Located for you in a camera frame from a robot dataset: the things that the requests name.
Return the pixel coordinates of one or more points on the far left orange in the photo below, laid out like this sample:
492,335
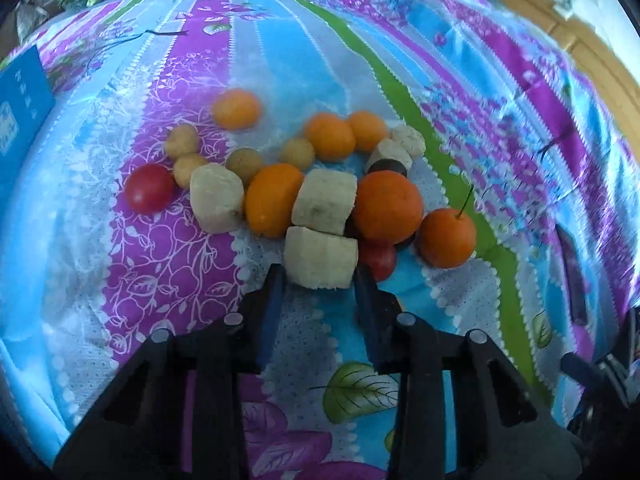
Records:
237,109

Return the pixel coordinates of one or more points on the orange back right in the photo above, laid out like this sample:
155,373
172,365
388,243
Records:
368,128

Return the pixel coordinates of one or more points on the banana chunk back right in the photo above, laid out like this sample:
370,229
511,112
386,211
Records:
389,149

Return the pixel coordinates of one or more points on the blue cardboard box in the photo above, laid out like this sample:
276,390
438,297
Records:
26,100

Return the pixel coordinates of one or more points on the wooden headboard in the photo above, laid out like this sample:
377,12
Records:
605,46

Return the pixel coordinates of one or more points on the dark plum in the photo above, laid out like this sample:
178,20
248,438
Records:
388,164

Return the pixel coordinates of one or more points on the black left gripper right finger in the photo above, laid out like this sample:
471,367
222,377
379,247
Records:
464,411

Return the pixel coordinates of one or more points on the banana chunk far back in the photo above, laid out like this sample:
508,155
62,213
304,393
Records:
410,139

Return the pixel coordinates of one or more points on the large orange centre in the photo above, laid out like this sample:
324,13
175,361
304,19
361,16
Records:
388,207

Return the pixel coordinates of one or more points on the small red tomato hidden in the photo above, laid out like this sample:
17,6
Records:
380,258

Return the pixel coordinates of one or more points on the longan centre right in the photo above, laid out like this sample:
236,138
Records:
298,152

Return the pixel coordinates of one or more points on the red tomato far left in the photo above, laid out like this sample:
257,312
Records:
149,189

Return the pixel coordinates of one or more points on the orange with stem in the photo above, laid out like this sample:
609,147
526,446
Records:
447,236

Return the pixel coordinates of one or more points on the banana chunk left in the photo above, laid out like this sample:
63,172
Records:
216,198

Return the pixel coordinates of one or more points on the longan back left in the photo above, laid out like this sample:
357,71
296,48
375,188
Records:
182,140

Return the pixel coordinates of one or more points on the orange back middle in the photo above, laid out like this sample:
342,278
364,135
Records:
330,136

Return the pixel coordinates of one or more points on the oval orange kumquat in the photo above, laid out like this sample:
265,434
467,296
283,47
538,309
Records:
270,198

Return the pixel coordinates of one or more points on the banana chunk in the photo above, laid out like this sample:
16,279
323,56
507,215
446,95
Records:
389,149
216,198
410,139
325,201
317,260

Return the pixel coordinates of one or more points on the banana chunk centre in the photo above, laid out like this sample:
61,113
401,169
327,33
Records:
325,201

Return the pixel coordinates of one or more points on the banana chunk front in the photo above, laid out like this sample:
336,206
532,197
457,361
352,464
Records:
317,260

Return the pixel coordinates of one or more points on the longan beside tomato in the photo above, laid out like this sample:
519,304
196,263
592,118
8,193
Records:
184,166

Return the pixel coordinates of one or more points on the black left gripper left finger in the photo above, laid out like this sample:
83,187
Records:
174,409

